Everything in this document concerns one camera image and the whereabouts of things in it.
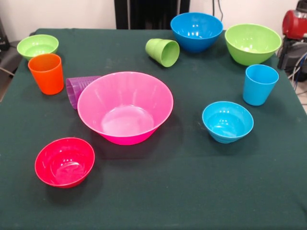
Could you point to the small magenta bowl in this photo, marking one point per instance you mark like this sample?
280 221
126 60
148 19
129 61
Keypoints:
64 165

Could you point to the green cup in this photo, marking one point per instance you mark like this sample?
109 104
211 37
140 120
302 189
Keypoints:
164 52

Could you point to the black device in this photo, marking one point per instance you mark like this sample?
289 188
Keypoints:
3 36

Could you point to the orange red cup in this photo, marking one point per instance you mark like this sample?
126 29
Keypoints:
45 74

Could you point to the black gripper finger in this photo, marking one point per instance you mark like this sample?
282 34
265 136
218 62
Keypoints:
287 55

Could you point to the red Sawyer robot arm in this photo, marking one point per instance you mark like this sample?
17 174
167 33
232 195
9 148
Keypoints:
302 6

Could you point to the large blue bowl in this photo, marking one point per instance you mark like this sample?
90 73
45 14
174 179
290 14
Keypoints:
196 31

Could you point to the small cyan bowl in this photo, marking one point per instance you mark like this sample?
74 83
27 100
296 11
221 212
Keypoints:
227 123

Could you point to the large pink bowl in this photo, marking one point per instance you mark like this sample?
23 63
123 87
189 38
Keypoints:
124 107

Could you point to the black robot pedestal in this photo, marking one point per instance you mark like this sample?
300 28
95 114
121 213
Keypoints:
148 14

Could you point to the dark green tablecloth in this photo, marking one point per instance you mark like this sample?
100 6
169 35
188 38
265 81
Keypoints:
153 179

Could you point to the small green bowl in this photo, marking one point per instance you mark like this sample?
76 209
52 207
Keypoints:
37 45

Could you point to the purple cup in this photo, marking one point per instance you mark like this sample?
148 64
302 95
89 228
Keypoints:
74 89

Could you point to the blue cup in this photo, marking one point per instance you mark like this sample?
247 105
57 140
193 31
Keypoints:
260 86

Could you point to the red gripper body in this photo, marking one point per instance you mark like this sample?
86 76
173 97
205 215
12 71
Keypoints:
296 25

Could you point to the large green bowl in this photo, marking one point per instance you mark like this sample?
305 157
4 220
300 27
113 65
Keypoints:
251 45

